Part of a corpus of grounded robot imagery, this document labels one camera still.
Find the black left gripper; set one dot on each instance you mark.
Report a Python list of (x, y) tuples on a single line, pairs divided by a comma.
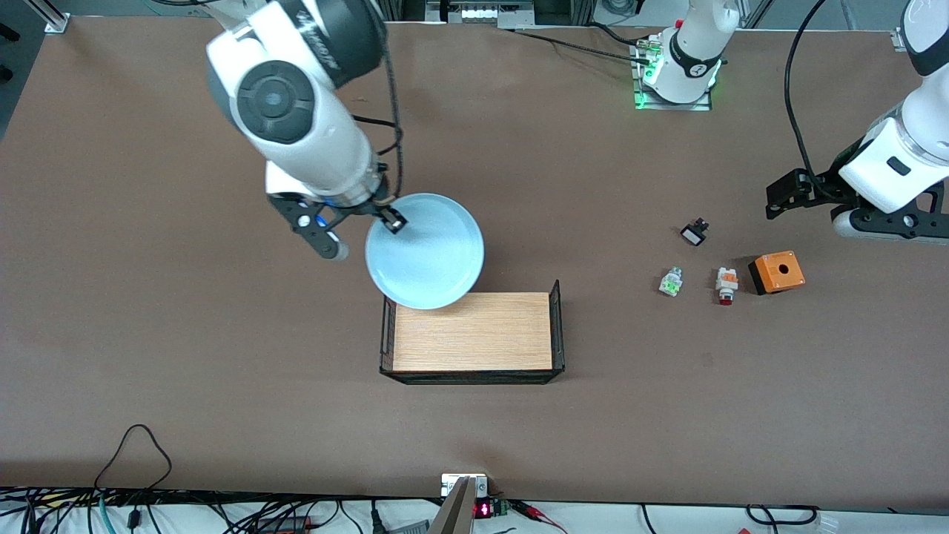
[(829, 185)]

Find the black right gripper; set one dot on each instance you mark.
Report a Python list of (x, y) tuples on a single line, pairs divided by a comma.
[(373, 208)]

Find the light blue round plate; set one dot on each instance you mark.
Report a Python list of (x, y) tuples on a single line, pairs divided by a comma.
[(430, 256)]

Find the red push button switch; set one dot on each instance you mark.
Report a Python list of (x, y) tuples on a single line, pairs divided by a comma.
[(727, 284)]

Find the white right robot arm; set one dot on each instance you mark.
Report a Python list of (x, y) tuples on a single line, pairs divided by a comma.
[(311, 141)]

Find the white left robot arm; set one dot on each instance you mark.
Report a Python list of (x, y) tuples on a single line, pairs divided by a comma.
[(697, 44)]

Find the black square push button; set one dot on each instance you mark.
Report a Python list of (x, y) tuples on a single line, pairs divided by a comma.
[(694, 234)]

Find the silver mounting block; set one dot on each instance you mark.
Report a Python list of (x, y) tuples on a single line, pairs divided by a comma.
[(480, 486)]

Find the grey metal bar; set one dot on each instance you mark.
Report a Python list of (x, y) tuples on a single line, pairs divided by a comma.
[(456, 512)]

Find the red digit display module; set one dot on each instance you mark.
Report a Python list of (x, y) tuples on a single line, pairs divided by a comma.
[(483, 510)]

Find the grey box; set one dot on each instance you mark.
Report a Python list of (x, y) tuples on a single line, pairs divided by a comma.
[(408, 528)]

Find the orange button enclosure box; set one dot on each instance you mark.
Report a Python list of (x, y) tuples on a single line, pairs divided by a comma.
[(780, 271)]

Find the green push button switch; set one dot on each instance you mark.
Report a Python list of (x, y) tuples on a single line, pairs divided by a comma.
[(671, 282)]

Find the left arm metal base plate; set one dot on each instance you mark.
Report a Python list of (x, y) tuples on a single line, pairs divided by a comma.
[(652, 107)]

